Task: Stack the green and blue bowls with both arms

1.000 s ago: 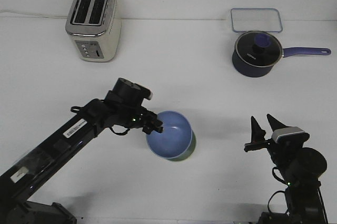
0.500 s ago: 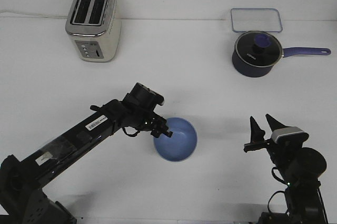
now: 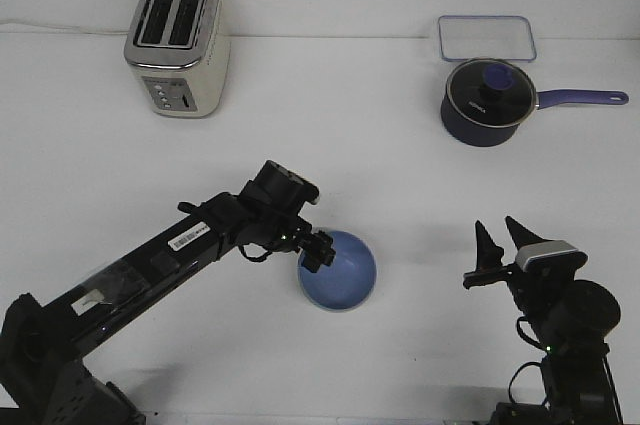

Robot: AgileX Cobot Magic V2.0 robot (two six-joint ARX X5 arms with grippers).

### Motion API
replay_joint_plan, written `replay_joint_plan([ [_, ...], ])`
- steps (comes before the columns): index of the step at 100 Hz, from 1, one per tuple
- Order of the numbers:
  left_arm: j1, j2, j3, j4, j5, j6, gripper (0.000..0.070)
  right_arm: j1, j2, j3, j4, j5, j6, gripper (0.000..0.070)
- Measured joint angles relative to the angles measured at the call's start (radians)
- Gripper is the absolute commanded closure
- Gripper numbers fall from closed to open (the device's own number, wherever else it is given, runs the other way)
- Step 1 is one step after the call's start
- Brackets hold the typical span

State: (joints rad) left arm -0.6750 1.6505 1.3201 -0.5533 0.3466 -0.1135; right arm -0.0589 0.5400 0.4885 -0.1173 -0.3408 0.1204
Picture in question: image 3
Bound cream and silver toaster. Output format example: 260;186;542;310
124;0;231;118

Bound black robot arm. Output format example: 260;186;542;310
1;160;335;424
463;217;623;424

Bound clear container blue rim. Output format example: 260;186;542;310
437;15;537;62

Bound blue bowl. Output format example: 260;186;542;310
297;229;377;311

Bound glass pot lid blue knob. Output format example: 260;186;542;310
445;58;536;105

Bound white toaster power cord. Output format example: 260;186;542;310
0;18;132;37

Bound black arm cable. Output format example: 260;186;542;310
237;242;281;263
508;317;556;404

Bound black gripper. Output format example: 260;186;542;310
463;216;552;316
238;160;334;273

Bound dark blue saucepan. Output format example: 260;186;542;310
441;89;629;147

